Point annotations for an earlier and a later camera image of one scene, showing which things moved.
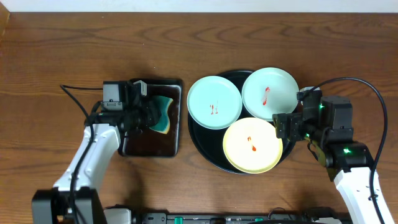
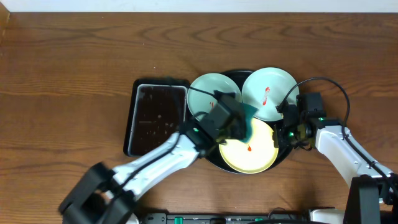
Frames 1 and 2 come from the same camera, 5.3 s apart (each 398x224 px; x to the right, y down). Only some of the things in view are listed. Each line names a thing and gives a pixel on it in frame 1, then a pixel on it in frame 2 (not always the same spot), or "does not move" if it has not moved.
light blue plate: (270, 91) does not move
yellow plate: (250, 145) does not move
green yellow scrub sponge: (163, 125) -> (249, 111)
